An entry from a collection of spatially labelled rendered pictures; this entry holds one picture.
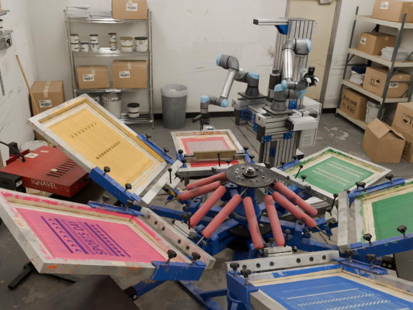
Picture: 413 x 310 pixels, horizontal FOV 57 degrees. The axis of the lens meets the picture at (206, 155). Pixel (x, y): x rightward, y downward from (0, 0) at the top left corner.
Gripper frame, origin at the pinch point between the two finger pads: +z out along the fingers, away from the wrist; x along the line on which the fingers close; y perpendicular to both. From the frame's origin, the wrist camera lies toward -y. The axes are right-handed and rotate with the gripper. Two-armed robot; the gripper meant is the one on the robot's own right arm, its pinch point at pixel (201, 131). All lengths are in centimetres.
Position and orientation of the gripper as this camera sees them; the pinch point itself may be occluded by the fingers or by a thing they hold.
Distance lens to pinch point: 365.6
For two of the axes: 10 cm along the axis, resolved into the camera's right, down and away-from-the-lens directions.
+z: -0.5, 8.9, 4.5
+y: 9.8, -0.6, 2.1
